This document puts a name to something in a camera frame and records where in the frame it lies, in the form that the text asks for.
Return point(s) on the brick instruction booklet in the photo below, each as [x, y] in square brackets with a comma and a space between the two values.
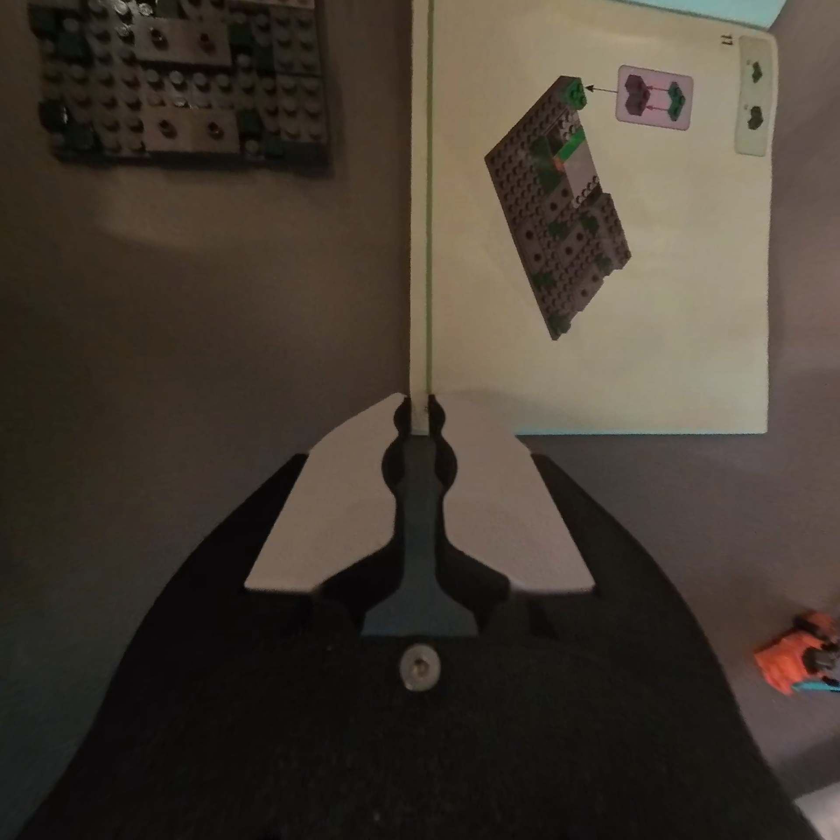
[689, 328]

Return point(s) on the orange toy piece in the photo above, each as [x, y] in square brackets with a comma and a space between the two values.
[784, 659]

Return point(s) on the grey brick baseplate assembly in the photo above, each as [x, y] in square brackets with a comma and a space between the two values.
[184, 85]

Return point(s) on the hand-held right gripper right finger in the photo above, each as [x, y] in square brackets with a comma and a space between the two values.
[518, 518]

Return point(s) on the grey desk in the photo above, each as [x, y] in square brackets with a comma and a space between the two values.
[197, 295]

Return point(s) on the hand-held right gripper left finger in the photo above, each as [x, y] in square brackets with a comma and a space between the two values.
[334, 512]

